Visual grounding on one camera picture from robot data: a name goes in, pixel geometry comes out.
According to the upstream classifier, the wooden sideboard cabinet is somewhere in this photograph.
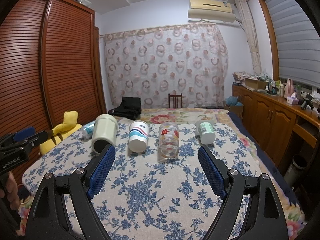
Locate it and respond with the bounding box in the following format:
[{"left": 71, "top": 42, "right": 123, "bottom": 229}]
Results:
[{"left": 232, "top": 85, "right": 319, "bottom": 166}]

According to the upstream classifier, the pink circle patterned curtain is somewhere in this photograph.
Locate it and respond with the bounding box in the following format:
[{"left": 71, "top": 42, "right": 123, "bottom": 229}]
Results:
[{"left": 104, "top": 23, "right": 228, "bottom": 108}]

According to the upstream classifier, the teal cloth bundle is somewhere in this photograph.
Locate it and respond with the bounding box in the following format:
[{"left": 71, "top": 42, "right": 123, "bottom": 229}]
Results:
[{"left": 225, "top": 96, "right": 243, "bottom": 107}]

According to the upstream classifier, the yellow plush toy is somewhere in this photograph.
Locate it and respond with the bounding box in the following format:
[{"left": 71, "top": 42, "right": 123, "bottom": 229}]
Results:
[{"left": 40, "top": 111, "right": 82, "bottom": 155}]

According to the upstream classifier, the person's left hand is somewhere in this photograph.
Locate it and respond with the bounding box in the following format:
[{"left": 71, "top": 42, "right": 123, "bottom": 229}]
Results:
[{"left": 0, "top": 172, "right": 20, "bottom": 210}]

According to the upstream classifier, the brown louvered wardrobe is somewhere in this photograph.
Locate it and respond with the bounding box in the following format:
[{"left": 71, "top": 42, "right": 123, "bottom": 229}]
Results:
[{"left": 0, "top": 0, "right": 107, "bottom": 185}]

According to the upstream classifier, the grey window blind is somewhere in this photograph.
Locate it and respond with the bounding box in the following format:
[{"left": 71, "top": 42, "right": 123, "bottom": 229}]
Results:
[{"left": 259, "top": 0, "right": 319, "bottom": 88}]

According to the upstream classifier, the green yogurt cup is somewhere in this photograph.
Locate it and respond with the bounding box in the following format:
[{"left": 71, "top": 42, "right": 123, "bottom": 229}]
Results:
[{"left": 196, "top": 120, "right": 215, "bottom": 145}]

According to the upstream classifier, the dark wooden chair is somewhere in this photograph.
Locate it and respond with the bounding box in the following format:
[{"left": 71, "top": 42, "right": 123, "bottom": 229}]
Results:
[{"left": 168, "top": 93, "right": 183, "bottom": 109}]

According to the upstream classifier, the small blue-white bottle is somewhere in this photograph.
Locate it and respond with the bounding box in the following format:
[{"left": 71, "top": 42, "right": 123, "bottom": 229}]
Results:
[{"left": 80, "top": 121, "right": 95, "bottom": 140}]

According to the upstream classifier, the cardboard box on sideboard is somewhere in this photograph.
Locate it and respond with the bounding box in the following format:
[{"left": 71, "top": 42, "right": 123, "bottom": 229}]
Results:
[{"left": 245, "top": 77, "right": 268, "bottom": 90}]

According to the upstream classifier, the floral glass cup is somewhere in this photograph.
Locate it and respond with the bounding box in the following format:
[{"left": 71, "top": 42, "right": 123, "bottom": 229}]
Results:
[{"left": 158, "top": 122, "right": 180, "bottom": 159}]

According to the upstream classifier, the pale green cylindrical cup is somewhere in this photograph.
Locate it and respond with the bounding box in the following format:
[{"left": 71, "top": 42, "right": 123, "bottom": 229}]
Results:
[{"left": 92, "top": 114, "right": 118, "bottom": 154}]

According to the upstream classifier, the black bag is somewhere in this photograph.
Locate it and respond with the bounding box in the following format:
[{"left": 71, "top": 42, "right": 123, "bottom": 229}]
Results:
[{"left": 108, "top": 97, "right": 142, "bottom": 120}]

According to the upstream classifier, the white striped paper cup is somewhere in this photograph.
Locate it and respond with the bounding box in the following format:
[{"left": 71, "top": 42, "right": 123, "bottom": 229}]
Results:
[{"left": 129, "top": 120, "right": 150, "bottom": 153}]

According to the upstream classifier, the white wall air conditioner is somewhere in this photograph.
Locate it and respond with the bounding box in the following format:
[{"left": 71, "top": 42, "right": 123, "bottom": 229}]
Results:
[{"left": 188, "top": 0, "right": 236, "bottom": 23}]

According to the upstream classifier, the tied beige curtain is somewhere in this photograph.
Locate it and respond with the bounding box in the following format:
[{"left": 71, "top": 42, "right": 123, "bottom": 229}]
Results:
[{"left": 235, "top": 0, "right": 263, "bottom": 75}]

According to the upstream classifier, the pink tissue box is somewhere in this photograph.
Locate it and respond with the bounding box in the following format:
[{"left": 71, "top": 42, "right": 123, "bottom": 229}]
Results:
[{"left": 286, "top": 92, "right": 299, "bottom": 105}]

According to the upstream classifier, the multicolour floral bedsheet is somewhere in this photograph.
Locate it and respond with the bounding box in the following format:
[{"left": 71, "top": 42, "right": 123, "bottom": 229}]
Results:
[{"left": 92, "top": 109, "right": 267, "bottom": 239}]

